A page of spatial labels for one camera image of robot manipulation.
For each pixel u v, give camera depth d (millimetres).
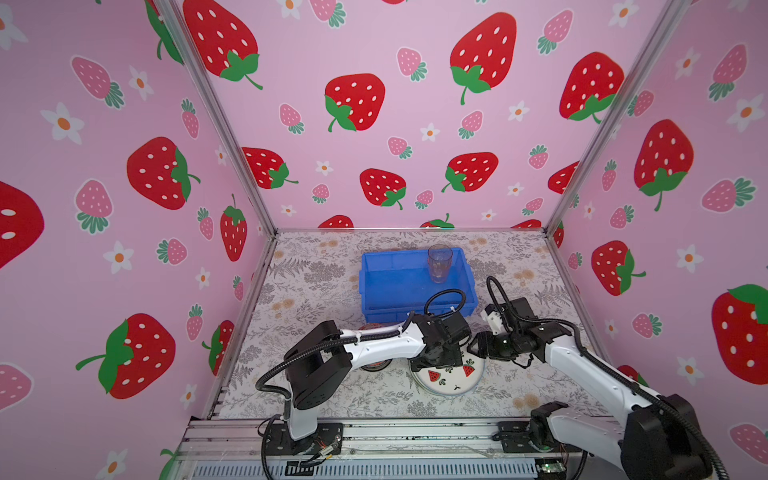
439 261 1045
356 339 482
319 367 456
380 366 779
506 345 717
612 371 477
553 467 704
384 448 732
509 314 678
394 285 1076
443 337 607
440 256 1032
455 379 815
